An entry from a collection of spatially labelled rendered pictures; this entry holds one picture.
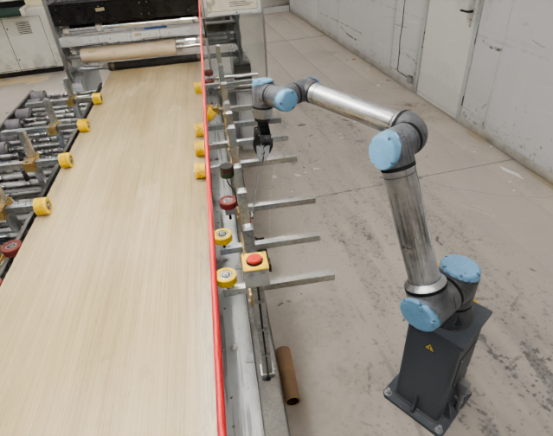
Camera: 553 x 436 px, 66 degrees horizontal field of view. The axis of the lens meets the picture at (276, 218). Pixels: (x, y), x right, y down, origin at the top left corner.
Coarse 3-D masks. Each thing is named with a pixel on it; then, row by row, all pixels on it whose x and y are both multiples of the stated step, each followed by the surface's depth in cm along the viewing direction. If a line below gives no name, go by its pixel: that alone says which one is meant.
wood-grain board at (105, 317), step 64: (128, 128) 274; (192, 128) 268; (64, 192) 215; (128, 192) 211; (192, 192) 208; (64, 256) 174; (128, 256) 172; (192, 256) 170; (0, 320) 148; (64, 320) 146; (128, 320) 145; (192, 320) 143; (0, 384) 128; (64, 384) 126; (128, 384) 125; (192, 384) 124
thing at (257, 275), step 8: (264, 256) 119; (248, 264) 116; (264, 264) 116; (248, 272) 115; (256, 272) 116; (264, 272) 116; (248, 280) 117; (256, 280) 117; (264, 280) 118; (248, 288) 119
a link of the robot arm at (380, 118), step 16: (304, 80) 179; (304, 96) 178; (320, 96) 171; (336, 96) 167; (352, 96) 164; (336, 112) 170; (352, 112) 161; (368, 112) 156; (384, 112) 152; (400, 112) 147; (384, 128) 152
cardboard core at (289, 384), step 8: (280, 352) 229; (288, 352) 229; (280, 360) 225; (288, 360) 225; (280, 368) 222; (288, 368) 220; (280, 376) 219; (288, 376) 216; (288, 384) 213; (296, 384) 214; (288, 392) 210; (296, 392) 210; (288, 400) 213; (296, 400) 213
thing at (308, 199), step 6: (288, 198) 206; (294, 198) 206; (300, 198) 205; (306, 198) 205; (312, 198) 205; (252, 204) 204; (258, 204) 203; (264, 204) 203; (270, 204) 203; (276, 204) 204; (282, 204) 204; (288, 204) 205; (294, 204) 205; (300, 204) 206; (228, 210) 201; (234, 210) 202; (258, 210) 204
